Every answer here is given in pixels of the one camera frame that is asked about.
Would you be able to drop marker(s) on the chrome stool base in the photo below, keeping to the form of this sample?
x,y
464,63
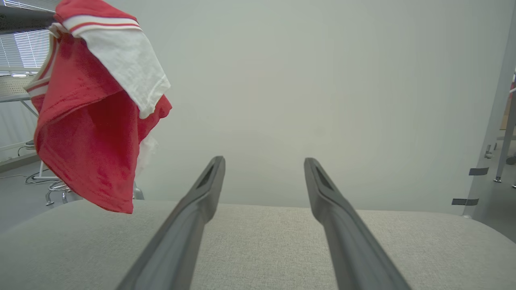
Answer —
x,y
57,188

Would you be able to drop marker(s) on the red and white jersey shirt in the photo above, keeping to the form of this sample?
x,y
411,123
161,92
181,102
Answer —
x,y
88,141

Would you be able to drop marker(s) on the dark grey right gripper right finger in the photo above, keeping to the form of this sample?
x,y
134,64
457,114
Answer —
x,y
350,249

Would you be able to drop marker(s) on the white window blinds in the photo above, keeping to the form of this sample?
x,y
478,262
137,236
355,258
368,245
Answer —
x,y
24,50

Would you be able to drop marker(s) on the grey metal table leg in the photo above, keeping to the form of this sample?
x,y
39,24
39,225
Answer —
x,y
506,137

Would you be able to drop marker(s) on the black tape piece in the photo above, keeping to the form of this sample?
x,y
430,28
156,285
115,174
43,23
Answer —
x,y
478,171
465,201

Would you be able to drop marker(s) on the white desk frame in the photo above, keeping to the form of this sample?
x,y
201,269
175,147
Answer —
x,y
28,105

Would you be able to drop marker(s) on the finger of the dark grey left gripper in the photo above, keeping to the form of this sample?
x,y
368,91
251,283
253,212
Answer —
x,y
24,20

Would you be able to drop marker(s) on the grey fabric sofa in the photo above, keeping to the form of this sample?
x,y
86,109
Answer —
x,y
262,249

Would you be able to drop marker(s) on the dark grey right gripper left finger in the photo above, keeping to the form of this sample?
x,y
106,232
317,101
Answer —
x,y
181,241

